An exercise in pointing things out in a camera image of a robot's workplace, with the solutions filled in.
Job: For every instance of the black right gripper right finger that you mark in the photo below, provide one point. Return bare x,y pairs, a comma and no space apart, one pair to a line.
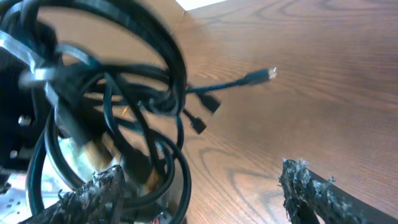
310,198

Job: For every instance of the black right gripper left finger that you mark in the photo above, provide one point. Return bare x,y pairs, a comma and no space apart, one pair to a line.
97,201

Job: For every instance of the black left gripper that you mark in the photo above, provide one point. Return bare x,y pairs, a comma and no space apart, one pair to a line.
24,112

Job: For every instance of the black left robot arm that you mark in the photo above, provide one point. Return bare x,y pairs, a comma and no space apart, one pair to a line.
14,196

